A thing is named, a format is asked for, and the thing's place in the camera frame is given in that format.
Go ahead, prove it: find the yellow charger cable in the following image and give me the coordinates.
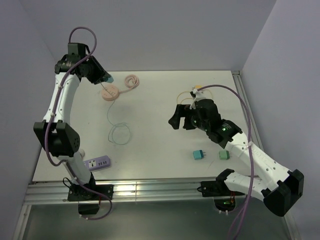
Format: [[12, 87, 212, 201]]
[[176, 89, 215, 106]]

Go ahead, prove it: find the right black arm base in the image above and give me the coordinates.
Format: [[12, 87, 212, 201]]
[[196, 180, 245, 212]]

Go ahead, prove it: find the teal charger plug with cable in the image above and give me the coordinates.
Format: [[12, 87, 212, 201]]
[[104, 76, 114, 83]]

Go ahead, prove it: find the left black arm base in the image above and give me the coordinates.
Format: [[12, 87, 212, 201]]
[[62, 175, 114, 216]]

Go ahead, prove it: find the aluminium side rail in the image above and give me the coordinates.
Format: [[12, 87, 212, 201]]
[[231, 71, 264, 150]]

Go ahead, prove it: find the thin teal charger cable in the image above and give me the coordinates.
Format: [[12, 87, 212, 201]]
[[99, 82, 132, 146]]

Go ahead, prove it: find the aluminium front rail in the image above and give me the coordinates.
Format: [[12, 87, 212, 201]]
[[22, 178, 214, 206]]

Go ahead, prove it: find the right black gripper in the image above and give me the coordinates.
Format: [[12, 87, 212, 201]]
[[168, 103, 210, 132]]

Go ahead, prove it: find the round pink power strip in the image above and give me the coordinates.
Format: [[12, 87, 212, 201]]
[[100, 84, 120, 102]]

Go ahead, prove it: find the green adapter plug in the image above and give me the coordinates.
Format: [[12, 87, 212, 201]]
[[218, 149, 232, 161]]

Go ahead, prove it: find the purple power strip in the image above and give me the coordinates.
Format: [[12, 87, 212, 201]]
[[83, 155, 111, 172]]

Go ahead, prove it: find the blue adapter plug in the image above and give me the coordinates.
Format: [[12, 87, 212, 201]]
[[192, 149, 206, 160]]

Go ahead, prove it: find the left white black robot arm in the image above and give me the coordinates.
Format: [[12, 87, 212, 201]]
[[33, 42, 113, 200]]

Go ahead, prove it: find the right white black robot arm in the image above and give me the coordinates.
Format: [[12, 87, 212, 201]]
[[168, 99, 304, 217]]

